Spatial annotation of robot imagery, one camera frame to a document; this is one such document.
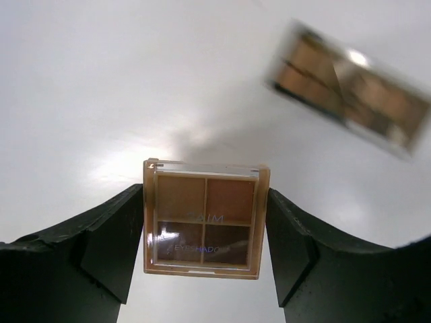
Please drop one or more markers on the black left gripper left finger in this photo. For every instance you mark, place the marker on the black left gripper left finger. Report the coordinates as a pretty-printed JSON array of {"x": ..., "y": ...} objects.
[{"x": 79, "y": 270}]

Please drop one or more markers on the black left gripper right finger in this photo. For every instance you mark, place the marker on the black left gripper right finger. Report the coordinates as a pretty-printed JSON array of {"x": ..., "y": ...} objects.
[{"x": 323, "y": 274}]

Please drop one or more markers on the square pink eyeshadow palette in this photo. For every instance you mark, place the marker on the square pink eyeshadow palette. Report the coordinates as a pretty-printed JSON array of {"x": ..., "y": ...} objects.
[{"x": 204, "y": 220}]

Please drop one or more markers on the long brown eyeshadow palette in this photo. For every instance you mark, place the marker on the long brown eyeshadow palette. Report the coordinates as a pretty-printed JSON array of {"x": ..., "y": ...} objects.
[{"x": 351, "y": 88}]

